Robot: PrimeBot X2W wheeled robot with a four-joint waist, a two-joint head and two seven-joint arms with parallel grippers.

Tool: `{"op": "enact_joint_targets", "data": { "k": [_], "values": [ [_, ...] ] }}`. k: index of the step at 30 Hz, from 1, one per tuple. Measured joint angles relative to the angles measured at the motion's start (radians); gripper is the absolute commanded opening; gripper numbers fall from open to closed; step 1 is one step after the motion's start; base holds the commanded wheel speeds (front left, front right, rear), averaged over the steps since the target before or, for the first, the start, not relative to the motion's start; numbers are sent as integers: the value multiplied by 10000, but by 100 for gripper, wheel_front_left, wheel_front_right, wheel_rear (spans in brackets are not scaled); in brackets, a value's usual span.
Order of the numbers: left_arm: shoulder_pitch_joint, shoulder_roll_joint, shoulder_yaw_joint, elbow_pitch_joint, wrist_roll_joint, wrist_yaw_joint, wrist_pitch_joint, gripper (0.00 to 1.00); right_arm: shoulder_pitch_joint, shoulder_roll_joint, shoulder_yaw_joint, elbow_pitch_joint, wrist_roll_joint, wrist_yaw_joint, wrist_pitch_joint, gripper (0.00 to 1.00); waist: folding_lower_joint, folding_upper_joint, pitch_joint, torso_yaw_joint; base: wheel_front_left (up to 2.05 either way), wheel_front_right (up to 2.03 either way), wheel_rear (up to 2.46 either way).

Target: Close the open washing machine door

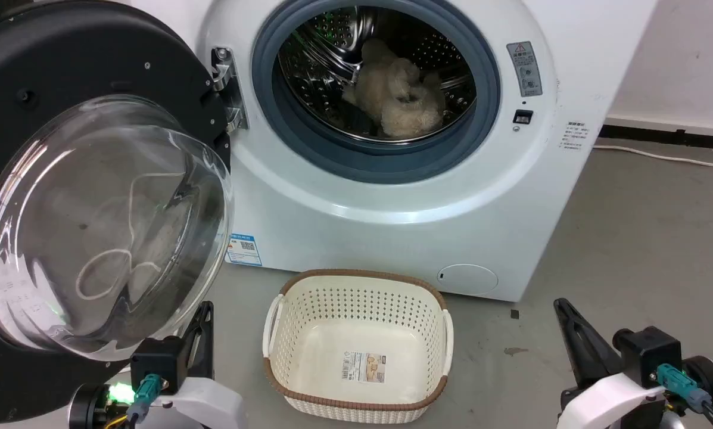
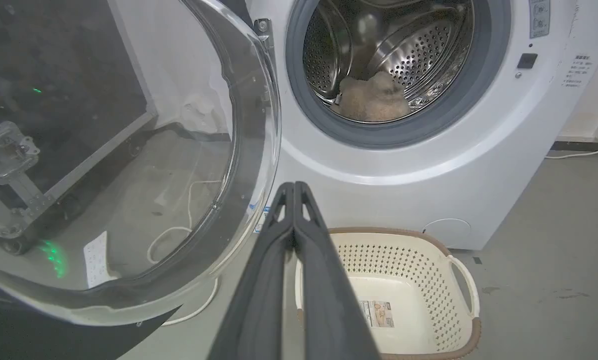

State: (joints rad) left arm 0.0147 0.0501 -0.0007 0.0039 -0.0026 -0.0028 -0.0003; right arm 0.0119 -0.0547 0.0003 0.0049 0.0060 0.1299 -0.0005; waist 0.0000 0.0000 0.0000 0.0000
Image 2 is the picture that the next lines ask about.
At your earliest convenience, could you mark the white power strip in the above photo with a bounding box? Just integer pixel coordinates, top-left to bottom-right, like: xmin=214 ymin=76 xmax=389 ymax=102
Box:
xmin=83 ymin=230 xmax=117 ymax=289

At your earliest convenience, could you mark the white wall cable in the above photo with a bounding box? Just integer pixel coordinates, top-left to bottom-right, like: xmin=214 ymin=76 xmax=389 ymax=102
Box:
xmin=545 ymin=131 xmax=598 ymax=160

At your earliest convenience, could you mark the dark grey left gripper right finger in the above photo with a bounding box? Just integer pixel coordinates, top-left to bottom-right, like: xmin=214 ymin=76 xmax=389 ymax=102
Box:
xmin=293 ymin=181 xmax=382 ymax=360

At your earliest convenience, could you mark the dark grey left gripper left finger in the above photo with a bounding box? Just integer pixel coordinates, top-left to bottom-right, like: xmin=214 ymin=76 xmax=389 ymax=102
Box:
xmin=208 ymin=182 xmax=295 ymax=360

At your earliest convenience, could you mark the white front-load washing machine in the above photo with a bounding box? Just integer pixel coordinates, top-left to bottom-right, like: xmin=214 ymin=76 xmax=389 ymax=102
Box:
xmin=246 ymin=0 xmax=598 ymax=251

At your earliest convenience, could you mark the transparent round washing machine door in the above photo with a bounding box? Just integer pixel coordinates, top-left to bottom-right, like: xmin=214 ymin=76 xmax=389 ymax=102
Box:
xmin=0 ymin=0 xmax=282 ymax=360

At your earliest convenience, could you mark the cream perforated laundry basket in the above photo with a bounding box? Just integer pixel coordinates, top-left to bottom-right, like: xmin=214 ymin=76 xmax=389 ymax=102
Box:
xmin=295 ymin=227 xmax=482 ymax=360

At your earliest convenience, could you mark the black flight case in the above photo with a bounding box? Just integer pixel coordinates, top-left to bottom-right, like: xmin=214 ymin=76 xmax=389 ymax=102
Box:
xmin=0 ymin=0 xmax=158 ymax=256

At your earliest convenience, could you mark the beige cloth in drum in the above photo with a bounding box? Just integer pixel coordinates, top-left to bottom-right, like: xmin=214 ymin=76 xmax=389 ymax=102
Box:
xmin=331 ymin=71 xmax=412 ymax=123

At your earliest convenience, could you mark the white power cable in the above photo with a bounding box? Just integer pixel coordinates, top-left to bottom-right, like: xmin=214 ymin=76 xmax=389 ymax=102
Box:
xmin=146 ymin=180 xmax=222 ymax=327

